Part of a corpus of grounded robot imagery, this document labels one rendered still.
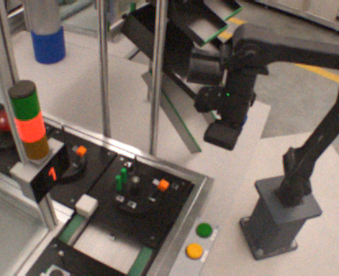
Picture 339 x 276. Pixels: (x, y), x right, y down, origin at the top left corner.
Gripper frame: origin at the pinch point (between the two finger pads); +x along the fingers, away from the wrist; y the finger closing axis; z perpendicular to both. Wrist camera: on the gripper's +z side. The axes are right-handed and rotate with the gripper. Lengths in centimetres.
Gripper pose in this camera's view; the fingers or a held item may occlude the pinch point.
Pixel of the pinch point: (227, 132)
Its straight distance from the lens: 76.4
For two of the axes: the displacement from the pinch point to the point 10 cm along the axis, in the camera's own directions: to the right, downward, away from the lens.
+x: -0.8, 7.2, 6.9
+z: -9.1, -3.4, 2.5
